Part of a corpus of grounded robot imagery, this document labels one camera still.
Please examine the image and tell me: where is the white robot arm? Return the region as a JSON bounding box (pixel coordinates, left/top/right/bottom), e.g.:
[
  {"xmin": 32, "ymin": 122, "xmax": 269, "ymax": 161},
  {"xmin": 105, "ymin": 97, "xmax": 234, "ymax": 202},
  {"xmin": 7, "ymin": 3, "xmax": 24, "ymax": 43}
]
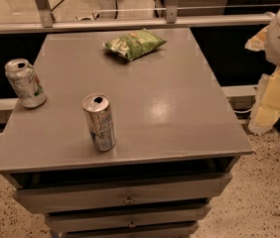
[{"xmin": 245, "ymin": 10, "xmax": 280, "ymax": 135}]

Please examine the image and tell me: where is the bottom grey drawer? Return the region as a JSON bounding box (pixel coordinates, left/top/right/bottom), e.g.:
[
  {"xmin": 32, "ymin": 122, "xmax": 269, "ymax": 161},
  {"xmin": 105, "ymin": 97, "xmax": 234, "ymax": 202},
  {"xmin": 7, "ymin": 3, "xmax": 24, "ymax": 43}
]
[{"xmin": 62, "ymin": 222, "xmax": 199, "ymax": 238}]

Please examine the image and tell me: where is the metal window frame rail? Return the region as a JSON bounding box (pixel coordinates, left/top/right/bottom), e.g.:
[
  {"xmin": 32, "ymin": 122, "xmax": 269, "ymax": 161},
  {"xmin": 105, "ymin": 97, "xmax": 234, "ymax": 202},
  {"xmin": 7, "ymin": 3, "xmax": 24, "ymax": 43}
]
[{"xmin": 0, "ymin": 0, "xmax": 273, "ymax": 34}]

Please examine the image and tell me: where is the white green soda can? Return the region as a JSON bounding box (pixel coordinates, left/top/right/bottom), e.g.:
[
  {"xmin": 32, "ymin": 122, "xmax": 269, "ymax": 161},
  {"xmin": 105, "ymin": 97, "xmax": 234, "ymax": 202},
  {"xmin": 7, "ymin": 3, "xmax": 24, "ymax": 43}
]
[{"xmin": 5, "ymin": 59, "xmax": 47, "ymax": 108}]

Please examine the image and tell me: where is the grey drawer cabinet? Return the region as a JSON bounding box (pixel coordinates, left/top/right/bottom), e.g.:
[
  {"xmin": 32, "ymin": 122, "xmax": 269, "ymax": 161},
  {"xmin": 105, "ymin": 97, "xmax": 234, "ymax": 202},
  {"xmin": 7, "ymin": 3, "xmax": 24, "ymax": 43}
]
[{"xmin": 0, "ymin": 28, "xmax": 255, "ymax": 238}]

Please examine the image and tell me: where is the top grey drawer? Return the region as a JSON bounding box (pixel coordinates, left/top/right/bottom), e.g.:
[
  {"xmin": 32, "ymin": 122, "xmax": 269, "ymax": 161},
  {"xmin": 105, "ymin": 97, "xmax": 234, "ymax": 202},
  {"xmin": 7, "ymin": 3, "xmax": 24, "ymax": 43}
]
[{"xmin": 13, "ymin": 173, "xmax": 232, "ymax": 213}]

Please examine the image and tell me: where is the green jalapeno chip bag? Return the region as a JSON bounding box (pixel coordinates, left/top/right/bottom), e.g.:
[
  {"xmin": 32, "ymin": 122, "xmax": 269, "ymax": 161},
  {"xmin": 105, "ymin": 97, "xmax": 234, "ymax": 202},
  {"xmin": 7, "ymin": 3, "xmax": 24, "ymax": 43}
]
[{"xmin": 104, "ymin": 29, "xmax": 166, "ymax": 61}]

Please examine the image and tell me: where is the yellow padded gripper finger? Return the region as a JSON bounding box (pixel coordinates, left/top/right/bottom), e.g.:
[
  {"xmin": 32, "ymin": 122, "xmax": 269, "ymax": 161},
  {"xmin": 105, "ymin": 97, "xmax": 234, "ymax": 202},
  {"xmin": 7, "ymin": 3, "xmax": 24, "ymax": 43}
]
[{"xmin": 248, "ymin": 66, "xmax": 280, "ymax": 135}]

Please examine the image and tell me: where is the silver redbull can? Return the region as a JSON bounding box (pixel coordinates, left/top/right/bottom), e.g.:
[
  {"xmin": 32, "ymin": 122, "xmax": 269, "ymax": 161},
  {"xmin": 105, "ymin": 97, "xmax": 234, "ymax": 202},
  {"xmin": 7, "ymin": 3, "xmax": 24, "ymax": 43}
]
[{"xmin": 82, "ymin": 92, "xmax": 115, "ymax": 152}]

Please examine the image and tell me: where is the middle grey drawer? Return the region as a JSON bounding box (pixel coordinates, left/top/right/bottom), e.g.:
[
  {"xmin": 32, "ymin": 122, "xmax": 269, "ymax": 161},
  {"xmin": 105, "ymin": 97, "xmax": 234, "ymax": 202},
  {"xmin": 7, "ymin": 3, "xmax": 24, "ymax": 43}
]
[{"xmin": 46, "ymin": 204, "xmax": 210, "ymax": 233}]

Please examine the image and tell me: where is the white cable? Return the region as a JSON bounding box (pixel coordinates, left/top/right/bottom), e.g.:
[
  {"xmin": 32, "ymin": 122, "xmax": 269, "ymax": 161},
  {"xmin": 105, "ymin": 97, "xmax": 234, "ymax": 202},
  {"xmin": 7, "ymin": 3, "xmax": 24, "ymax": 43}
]
[{"xmin": 231, "ymin": 106, "xmax": 254, "ymax": 115}]

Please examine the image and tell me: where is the grey drawer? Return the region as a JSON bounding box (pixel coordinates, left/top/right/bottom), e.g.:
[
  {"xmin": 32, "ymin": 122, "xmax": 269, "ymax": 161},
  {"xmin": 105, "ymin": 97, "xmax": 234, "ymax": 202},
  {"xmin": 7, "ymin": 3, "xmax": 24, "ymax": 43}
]
[
  {"xmin": 46, "ymin": 204, "xmax": 210, "ymax": 233},
  {"xmin": 62, "ymin": 222, "xmax": 199, "ymax": 238},
  {"xmin": 13, "ymin": 173, "xmax": 232, "ymax": 213}
]

